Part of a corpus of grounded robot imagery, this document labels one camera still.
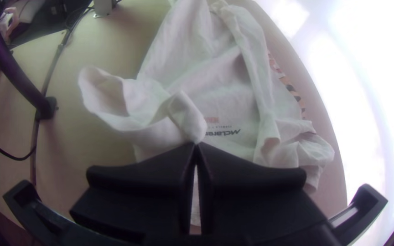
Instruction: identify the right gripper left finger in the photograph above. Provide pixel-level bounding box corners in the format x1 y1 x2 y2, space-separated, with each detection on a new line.
69 143 197 244

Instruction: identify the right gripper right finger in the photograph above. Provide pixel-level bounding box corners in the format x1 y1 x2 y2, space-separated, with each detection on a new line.
197 143 327 241

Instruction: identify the white t-shirt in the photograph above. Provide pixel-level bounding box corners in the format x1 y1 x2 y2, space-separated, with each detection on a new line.
78 0 335 228

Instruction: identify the white sheer curtain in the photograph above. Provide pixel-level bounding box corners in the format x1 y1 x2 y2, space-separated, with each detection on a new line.
251 0 394 246

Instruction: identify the black cable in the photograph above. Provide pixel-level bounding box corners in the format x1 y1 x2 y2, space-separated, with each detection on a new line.
29 5 93 187
0 128 37 162

